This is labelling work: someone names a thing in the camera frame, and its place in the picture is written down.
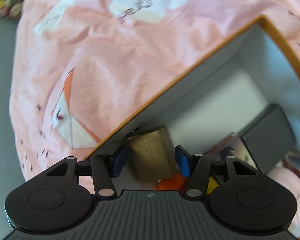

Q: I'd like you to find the black box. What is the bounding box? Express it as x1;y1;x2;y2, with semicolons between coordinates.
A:
237;103;297;172

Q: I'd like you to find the golden brown box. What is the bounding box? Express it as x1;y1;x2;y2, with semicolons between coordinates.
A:
126;125;179;183

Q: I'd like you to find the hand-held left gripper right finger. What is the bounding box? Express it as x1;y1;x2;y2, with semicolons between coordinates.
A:
174;145;262;198

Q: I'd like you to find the pink cloud print blanket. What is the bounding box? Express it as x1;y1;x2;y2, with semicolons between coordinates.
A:
9;0;300;182

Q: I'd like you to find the orange cardboard box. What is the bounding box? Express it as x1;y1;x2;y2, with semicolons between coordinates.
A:
82;15;300;240

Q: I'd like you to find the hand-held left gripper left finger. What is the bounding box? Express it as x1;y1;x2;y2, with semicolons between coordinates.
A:
44;146;128;198

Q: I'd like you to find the orange knitted toy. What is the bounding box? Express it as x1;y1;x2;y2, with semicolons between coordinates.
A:
158;172;220;195

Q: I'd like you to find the pink fabric pouch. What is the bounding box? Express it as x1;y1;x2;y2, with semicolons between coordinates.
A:
267;166;300;233

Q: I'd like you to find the pink card holder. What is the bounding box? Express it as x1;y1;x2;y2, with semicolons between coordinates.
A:
284;150;300;183

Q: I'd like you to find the photo card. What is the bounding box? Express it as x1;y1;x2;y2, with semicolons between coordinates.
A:
204;132;262;173

